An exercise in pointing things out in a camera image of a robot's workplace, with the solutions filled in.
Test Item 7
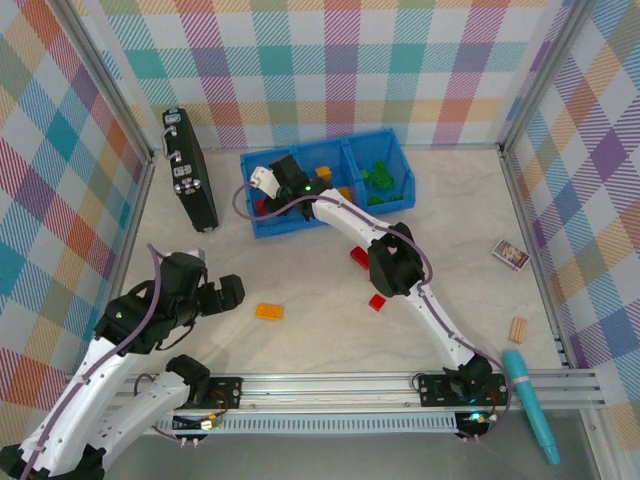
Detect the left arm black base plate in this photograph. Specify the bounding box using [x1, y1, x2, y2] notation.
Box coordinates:
[152, 377, 244, 412]

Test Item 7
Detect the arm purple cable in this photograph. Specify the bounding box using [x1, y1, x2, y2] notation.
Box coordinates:
[233, 179, 512, 444]
[19, 243, 211, 480]

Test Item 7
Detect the teal pen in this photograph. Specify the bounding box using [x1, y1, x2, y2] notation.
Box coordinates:
[501, 349, 562, 466]

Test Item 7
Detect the white slotted cable duct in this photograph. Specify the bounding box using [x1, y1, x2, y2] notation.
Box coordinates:
[79, 414, 459, 435]

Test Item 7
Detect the small picture card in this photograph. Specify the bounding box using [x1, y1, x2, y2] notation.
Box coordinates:
[492, 238, 531, 271]

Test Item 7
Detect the black briefcase with metal latches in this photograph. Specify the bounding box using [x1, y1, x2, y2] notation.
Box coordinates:
[162, 107, 221, 235]

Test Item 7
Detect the aluminium floor rail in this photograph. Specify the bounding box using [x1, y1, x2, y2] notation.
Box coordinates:
[499, 144, 576, 371]
[82, 154, 157, 376]

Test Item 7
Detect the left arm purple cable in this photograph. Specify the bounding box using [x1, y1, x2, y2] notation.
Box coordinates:
[19, 243, 211, 480]

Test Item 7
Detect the blue three-compartment plastic bin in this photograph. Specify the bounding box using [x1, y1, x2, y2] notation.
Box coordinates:
[239, 128, 417, 240]

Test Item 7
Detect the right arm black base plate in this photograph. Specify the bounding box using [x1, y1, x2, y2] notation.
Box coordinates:
[418, 374, 511, 407]

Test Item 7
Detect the aluminium frame post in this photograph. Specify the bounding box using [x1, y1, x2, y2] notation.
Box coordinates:
[55, 0, 156, 164]
[497, 0, 604, 154]

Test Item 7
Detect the aluminium mounting rail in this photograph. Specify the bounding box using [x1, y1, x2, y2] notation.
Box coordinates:
[54, 368, 607, 416]

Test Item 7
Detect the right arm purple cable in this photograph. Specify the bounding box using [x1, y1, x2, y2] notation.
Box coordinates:
[233, 179, 512, 444]

